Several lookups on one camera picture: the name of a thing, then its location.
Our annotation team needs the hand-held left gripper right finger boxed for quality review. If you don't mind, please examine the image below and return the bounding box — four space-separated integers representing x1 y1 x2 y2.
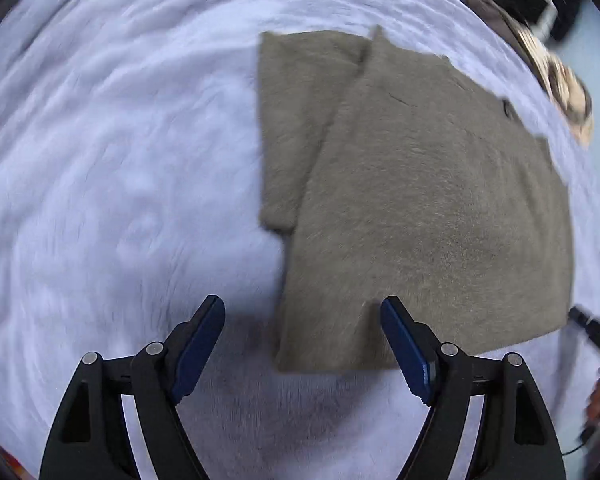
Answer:
380 296 566 480

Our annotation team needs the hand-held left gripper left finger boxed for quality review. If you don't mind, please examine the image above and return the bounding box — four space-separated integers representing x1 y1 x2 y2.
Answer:
39 295 226 480

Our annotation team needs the olive brown knit sweater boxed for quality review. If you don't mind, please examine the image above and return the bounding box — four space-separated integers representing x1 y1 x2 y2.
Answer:
257 25 576 373

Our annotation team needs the light lavender fleece blanket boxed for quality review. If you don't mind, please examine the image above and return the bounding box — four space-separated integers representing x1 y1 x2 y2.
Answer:
0 0 600 480

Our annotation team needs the black cable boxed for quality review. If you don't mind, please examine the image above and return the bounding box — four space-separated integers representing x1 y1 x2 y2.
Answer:
562 427 598 456

